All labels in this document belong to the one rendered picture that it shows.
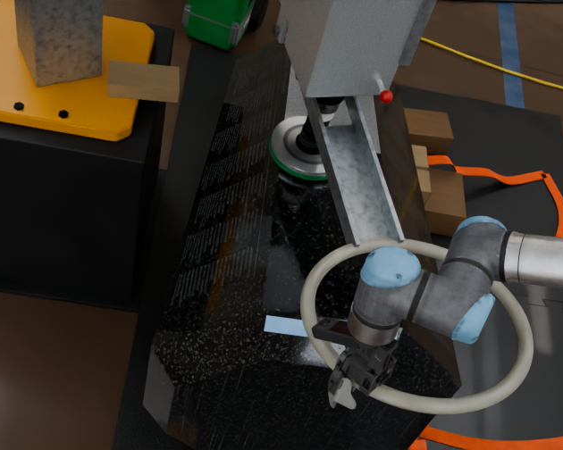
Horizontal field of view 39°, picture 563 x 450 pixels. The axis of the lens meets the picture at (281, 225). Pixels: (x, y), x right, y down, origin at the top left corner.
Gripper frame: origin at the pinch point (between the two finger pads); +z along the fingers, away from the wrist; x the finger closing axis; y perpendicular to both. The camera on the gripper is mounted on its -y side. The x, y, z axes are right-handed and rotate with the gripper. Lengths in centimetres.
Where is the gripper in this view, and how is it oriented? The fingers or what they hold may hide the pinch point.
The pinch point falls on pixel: (340, 392)
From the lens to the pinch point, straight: 159.1
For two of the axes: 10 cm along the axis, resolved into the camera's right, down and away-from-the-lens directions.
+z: -1.4, 7.6, 6.3
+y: 7.3, 5.1, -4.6
